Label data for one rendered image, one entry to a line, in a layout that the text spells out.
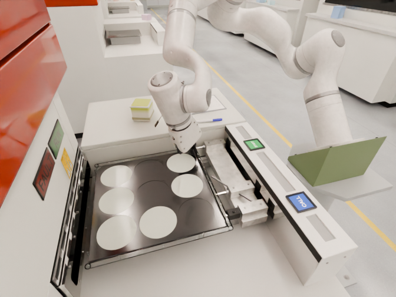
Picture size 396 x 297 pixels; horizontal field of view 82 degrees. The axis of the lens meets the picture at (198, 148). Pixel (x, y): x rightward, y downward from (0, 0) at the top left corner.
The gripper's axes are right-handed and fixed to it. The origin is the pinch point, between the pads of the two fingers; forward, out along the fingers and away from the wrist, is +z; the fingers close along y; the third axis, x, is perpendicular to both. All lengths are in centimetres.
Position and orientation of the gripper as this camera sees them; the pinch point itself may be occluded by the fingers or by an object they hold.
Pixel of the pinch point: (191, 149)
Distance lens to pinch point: 83.5
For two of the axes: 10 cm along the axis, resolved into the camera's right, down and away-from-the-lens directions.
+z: 2.3, 5.9, 7.8
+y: 6.2, -7.0, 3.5
